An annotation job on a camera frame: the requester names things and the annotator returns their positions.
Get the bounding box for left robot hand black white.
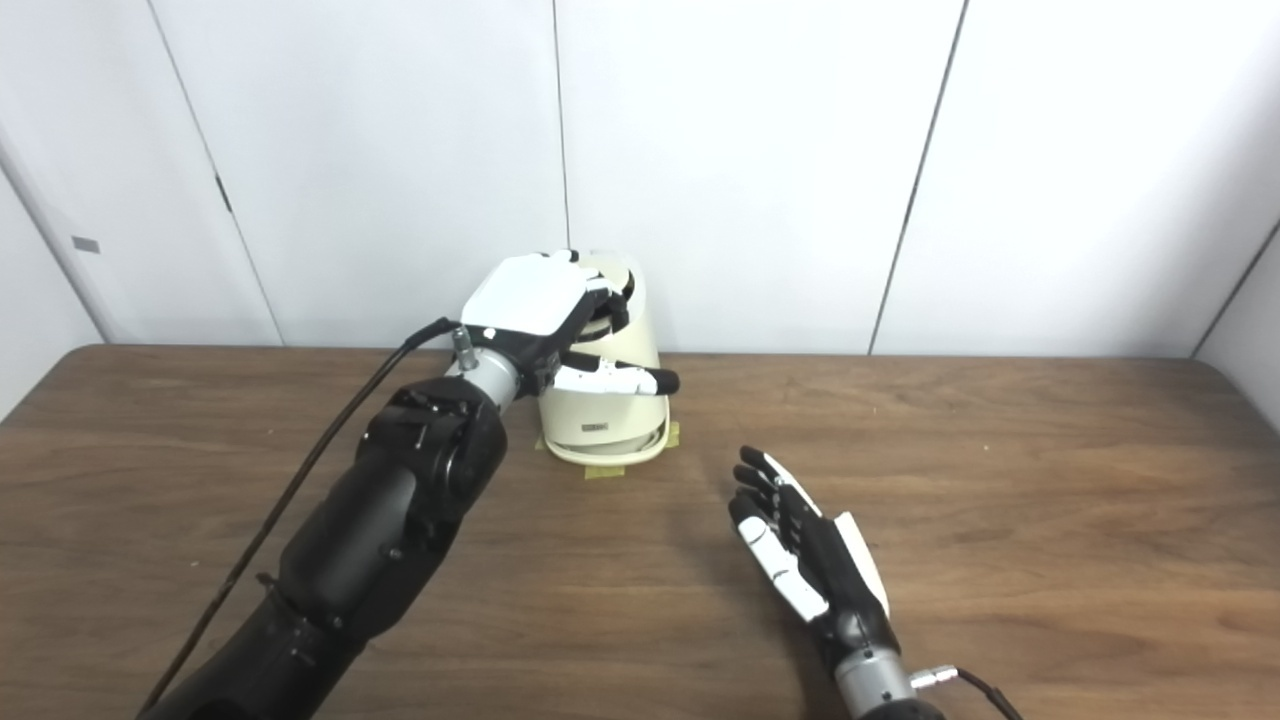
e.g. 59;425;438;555
458;250;681;399

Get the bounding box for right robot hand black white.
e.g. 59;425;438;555
728;446;899;666

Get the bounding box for cream-colored bin body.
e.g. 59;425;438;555
537;250;670;466

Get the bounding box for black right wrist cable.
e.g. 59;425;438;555
910;665;1023;720

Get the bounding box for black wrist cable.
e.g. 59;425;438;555
140;317;461;713
910;665;1023;720

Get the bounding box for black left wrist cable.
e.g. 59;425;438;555
140;317;461;713

